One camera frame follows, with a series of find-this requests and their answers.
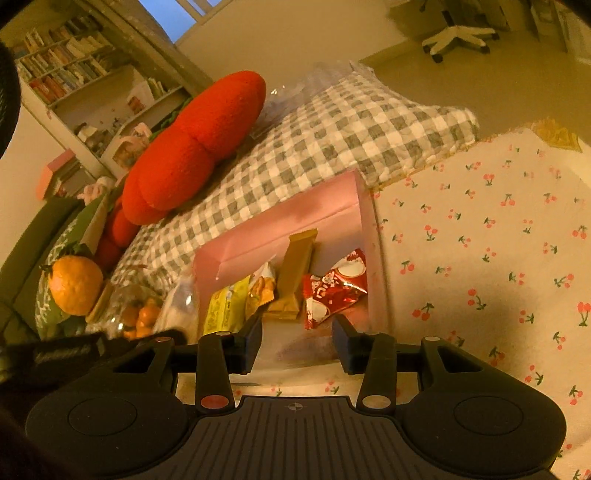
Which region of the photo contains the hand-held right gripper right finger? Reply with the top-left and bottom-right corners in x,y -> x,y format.
331,314 -> 491,413

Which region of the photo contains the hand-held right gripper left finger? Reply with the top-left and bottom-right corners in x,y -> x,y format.
110,314 -> 265,414

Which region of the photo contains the yellow snack packet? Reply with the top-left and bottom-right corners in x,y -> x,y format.
203,277 -> 252,335

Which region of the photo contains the red snack packet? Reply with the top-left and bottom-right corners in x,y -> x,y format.
302,272 -> 358,329
330,249 -> 369,296

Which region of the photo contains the cookie print packet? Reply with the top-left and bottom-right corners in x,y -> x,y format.
247,262 -> 278,319

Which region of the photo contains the clear plastic snack packet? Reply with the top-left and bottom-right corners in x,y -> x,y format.
154,270 -> 201,335

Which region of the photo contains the gold wafer packet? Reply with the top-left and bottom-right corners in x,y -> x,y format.
265,228 -> 319,319

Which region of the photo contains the pink cardboard box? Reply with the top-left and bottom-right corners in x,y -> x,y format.
191,168 -> 391,370

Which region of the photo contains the orange mandarin plush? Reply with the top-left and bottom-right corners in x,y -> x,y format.
48,255 -> 105,317

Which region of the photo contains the clear bag of small oranges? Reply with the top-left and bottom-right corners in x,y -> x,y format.
85,281 -> 162,342

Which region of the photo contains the dark green sofa cushion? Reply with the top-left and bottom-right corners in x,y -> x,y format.
0,196 -> 84,344

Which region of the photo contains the green embroidered pillow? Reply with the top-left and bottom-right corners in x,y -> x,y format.
34,194 -> 112,337

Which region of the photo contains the small red plush cushion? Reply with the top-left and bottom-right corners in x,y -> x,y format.
95,198 -> 139,273

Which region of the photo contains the pink plush toy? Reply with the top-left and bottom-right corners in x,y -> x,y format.
78,178 -> 116,204

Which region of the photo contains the cherry print tablecloth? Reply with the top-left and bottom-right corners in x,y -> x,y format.
175,127 -> 591,480

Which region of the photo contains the pink book stack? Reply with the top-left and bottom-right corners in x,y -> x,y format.
39,150 -> 79,200

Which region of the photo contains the large red plush cushion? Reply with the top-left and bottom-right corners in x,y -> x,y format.
122,70 -> 267,226

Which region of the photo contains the grey checkered pillow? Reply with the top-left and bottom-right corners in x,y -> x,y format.
111,65 -> 481,287

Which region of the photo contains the clear plastic bag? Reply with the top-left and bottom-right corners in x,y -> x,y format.
268,62 -> 370,139

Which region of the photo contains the black mesh object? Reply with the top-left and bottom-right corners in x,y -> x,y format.
0,41 -> 24,158

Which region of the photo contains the white bookshelf with books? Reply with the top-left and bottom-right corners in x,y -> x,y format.
9,14 -> 195,195

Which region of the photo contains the white office chair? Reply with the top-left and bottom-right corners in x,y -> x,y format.
421,0 -> 499,63

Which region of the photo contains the window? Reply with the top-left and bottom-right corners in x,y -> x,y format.
139,0 -> 232,42

